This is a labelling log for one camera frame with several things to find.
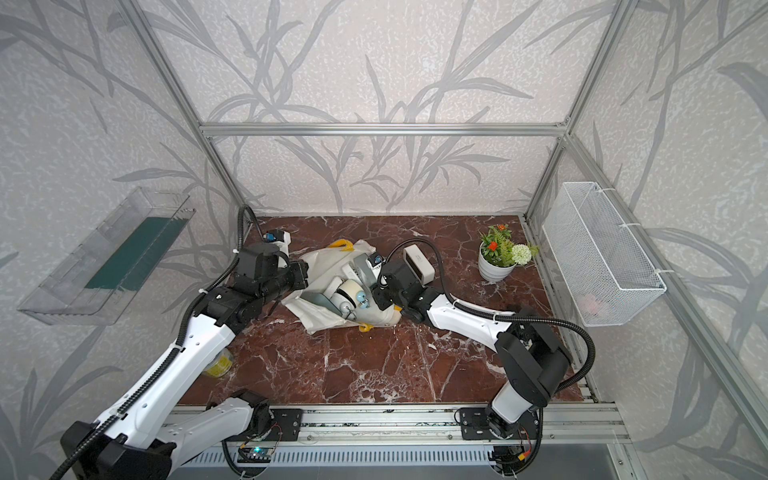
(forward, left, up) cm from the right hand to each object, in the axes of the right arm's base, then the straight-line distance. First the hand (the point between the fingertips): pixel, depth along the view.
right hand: (375, 281), depth 86 cm
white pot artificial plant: (+9, -37, 0) cm, 38 cm away
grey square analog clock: (+4, +4, 0) cm, 5 cm away
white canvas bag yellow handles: (+8, +17, -3) cm, 19 cm away
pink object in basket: (-12, -54, +7) cm, 56 cm away
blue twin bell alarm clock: (-1, +7, -5) cm, 9 cm away
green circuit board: (-40, +29, -15) cm, 51 cm away
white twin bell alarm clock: (-6, +9, -5) cm, 12 cm away
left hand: (-2, +16, +11) cm, 20 cm away
